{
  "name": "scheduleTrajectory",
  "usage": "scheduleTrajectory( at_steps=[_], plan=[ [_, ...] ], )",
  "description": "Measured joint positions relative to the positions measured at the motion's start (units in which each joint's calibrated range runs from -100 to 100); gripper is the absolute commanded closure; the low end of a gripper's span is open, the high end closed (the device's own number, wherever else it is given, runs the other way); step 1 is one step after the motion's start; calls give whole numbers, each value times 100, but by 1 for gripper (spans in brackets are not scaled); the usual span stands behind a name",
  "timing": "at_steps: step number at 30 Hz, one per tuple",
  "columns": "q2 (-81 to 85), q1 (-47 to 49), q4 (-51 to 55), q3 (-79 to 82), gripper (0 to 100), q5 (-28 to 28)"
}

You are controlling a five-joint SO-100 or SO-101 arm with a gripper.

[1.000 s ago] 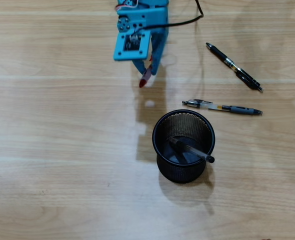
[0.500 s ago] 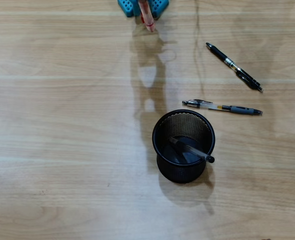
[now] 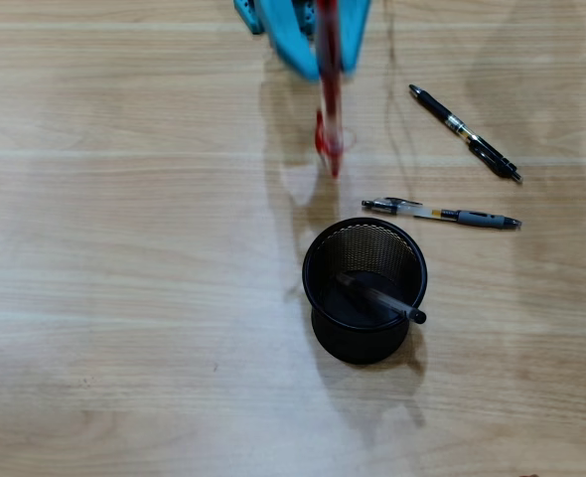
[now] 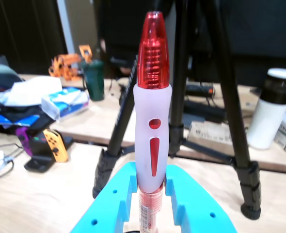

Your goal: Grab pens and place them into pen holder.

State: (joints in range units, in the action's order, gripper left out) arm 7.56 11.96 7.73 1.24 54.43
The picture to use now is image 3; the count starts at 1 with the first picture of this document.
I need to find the black mesh pen holder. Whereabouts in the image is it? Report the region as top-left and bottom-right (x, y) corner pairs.
(301, 217), (429, 367)

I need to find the clear pen with black cap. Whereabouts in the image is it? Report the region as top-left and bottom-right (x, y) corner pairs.
(335, 271), (427, 326)

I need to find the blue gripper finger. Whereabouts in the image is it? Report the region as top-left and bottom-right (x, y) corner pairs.
(340, 0), (374, 77)
(255, 0), (323, 81)

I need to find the black retractable gel pen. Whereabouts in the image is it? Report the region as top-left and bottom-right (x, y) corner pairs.
(408, 83), (523, 184)

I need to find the red retractable pen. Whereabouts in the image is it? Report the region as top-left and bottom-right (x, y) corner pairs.
(314, 0), (358, 179)

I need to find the grey grip retractable pen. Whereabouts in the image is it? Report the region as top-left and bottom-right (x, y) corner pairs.
(361, 197), (522, 231)

